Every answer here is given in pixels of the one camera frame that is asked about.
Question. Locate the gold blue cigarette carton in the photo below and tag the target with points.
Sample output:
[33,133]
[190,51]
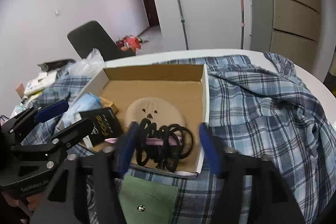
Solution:
[108,103]

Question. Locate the blue plaid shirt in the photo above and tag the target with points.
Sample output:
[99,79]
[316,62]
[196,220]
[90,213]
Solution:
[258,112]

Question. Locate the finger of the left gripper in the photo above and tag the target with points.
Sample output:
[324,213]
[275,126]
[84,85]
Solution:
[50,112]
[73,134]

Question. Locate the grey bag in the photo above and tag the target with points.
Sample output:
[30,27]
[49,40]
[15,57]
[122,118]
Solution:
[55,65]

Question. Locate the green leather pouch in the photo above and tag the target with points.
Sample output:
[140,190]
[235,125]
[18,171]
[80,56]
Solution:
[147,202]

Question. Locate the red plastic bag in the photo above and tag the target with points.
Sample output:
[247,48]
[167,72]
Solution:
[132,43]

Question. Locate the gold refrigerator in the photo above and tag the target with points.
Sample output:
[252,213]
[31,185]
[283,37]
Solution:
[290,28]

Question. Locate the white tissue pack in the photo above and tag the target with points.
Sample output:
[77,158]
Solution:
[40,83]

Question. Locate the person left hand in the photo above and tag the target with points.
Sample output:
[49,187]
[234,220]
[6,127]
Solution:
[33,201]

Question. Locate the black Face box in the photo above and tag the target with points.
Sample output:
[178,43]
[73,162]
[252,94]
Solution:
[106,126]

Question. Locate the cardboard box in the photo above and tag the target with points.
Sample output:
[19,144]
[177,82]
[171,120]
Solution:
[163,93]

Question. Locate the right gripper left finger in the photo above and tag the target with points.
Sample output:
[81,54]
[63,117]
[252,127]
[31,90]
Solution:
[65,199]

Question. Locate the light blue tissue pack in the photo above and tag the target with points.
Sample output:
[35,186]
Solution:
[86,102]

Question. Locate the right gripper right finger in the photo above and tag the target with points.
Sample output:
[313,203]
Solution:
[272,200]

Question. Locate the clear plastic bag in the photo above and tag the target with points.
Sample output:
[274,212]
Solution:
[89,66]

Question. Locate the black chair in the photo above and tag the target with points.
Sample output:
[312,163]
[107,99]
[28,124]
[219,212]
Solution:
[92,35]

